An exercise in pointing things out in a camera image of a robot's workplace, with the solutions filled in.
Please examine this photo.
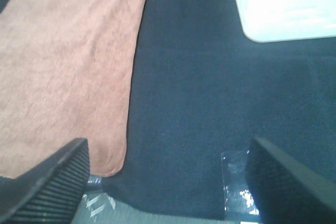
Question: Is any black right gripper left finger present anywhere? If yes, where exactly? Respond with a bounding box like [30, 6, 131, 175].
[1, 138, 90, 223]

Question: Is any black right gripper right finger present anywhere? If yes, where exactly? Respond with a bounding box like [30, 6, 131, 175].
[245, 138, 335, 223]

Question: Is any brown towel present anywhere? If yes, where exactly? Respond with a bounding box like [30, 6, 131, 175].
[1, 0, 145, 178]

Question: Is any clear tape strip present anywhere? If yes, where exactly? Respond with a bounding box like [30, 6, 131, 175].
[221, 150, 259, 221]

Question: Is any black table cloth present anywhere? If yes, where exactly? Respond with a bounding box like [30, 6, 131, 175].
[1, 0, 335, 220]

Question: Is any white storage box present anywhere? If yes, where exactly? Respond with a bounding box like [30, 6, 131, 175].
[235, 0, 335, 42]

